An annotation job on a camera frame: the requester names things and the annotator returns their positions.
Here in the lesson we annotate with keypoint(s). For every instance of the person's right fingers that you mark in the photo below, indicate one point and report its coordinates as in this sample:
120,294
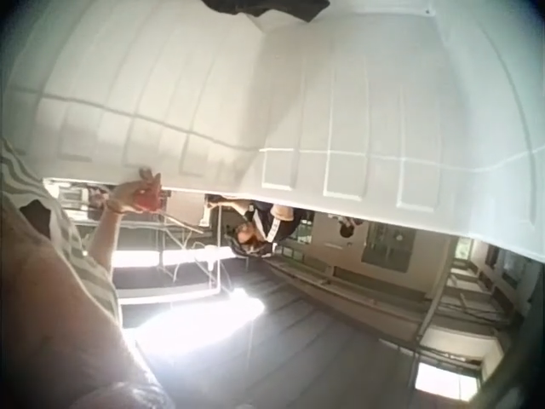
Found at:
149,175

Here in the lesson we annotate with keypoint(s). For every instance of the red small object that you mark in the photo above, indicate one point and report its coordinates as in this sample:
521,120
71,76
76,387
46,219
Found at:
149,200

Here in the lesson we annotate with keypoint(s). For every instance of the white table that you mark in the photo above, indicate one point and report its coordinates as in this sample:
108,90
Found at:
170,257

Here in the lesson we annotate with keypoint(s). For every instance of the glass panel door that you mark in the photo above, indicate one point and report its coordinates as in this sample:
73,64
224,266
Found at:
387,243

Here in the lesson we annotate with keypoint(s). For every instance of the thin light rod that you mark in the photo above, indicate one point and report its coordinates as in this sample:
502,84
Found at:
181,223

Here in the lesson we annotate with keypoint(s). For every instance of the cluttered shelf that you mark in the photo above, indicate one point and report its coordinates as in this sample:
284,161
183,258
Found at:
72,200

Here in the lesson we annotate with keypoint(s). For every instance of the bright window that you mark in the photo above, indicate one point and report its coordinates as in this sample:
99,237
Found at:
443,381

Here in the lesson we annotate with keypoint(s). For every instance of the dark cloth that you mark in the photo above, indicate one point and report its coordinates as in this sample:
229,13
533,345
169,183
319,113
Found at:
272,6

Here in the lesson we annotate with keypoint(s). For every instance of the person's right hand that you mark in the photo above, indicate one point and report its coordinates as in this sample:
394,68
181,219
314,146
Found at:
125,194

